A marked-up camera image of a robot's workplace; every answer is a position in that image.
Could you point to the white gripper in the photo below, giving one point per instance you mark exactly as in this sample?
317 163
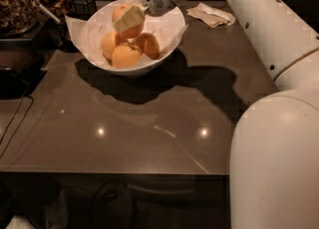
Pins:
136 14

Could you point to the orange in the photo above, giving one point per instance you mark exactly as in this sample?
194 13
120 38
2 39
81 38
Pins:
118 11
125 55
149 45
110 42

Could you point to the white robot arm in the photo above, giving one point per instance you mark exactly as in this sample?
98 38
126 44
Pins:
274 158

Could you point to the white bowl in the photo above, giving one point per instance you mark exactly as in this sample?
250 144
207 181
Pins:
166 20

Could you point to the white paper liner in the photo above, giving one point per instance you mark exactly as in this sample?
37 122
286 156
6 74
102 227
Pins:
77 31

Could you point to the folded paper napkins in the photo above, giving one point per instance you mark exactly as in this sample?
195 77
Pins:
211 16

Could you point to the large glass snack jar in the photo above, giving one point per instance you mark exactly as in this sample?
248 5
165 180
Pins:
16 17

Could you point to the black appliance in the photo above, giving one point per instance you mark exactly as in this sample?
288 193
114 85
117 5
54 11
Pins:
20 71

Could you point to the black wire cup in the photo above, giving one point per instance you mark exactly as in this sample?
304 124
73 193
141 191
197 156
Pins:
84 9

